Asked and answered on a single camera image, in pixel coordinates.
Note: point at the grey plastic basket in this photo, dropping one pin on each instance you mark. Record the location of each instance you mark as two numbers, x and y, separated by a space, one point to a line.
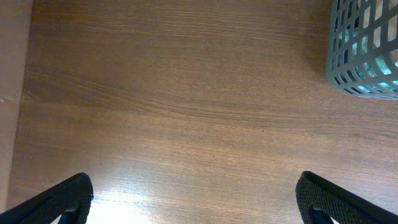
375 18

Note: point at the teal wet wipes pack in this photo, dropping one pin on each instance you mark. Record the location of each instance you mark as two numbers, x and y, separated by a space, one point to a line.
357 66

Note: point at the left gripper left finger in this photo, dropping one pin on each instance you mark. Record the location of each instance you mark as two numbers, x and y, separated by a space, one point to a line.
68 202

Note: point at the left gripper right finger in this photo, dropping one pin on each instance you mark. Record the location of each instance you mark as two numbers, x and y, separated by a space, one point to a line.
321 201

